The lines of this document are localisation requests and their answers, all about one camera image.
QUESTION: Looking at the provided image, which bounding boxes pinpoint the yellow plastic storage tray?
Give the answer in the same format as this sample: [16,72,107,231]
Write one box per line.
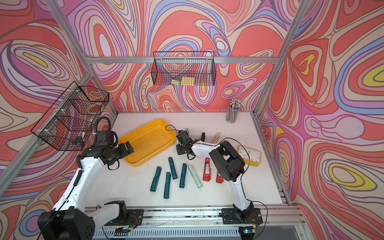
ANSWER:
[119,119,176,167]

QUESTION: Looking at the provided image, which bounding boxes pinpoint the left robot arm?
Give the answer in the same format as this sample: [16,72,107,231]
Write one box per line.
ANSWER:
[38,131,134,240]

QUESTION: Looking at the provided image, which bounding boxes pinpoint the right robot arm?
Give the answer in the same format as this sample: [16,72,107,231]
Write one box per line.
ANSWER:
[176,130,254,222]

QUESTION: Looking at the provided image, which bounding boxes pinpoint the teal pliers upper middle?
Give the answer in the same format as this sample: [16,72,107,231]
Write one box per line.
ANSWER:
[168,157,178,180]

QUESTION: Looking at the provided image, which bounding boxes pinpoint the teal pliers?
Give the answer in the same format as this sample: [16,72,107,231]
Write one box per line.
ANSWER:
[150,167,162,192]
[164,172,172,199]
[168,157,178,180]
[179,163,187,188]

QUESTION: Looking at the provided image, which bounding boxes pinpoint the beige pruning pliers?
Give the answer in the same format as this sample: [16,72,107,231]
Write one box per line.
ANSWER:
[212,133,220,144]

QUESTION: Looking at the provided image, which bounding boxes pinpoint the red pliers left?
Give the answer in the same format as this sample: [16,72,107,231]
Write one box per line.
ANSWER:
[203,158,211,182]

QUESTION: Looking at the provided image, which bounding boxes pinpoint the red pliers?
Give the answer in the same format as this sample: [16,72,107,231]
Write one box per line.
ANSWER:
[203,158,211,182]
[216,172,224,184]

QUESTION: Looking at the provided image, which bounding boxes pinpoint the teal pliers right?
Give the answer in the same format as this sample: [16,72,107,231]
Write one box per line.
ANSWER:
[179,163,187,188]

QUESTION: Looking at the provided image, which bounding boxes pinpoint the light green pliers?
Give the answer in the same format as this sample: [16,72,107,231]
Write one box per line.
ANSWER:
[188,165,203,189]

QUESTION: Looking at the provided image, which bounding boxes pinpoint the red pliers right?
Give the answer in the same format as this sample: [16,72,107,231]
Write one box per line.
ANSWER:
[216,172,224,184]

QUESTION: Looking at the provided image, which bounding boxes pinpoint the teal pliers far left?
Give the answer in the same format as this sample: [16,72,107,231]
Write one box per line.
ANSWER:
[150,167,162,192]

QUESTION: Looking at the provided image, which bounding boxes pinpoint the teal pliers lower middle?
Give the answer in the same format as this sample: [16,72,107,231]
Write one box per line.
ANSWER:
[164,172,172,199]

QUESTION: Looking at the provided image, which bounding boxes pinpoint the pencil holder cup with pencils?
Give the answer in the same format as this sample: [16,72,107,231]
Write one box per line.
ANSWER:
[226,99,242,124]

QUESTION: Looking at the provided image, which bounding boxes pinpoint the yellow alarm clock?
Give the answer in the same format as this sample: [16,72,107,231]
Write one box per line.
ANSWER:
[238,146,262,167]

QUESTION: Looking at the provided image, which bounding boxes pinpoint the black wire basket left wall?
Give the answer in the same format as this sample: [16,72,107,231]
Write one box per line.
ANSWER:
[31,82,110,151]

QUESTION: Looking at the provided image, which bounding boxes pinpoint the black wire basket wall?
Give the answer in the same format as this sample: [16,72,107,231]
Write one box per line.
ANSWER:
[151,51,217,86]
[31,82,110,151]

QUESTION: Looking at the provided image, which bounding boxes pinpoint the black wire basket back wall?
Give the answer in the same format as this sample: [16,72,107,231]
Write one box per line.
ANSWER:
[151,51,217,86]

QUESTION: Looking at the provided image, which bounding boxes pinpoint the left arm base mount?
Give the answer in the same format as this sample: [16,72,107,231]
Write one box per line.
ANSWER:
[105,209,144,227]

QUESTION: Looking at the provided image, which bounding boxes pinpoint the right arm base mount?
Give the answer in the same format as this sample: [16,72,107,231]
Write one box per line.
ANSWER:
[219,208,264,226]

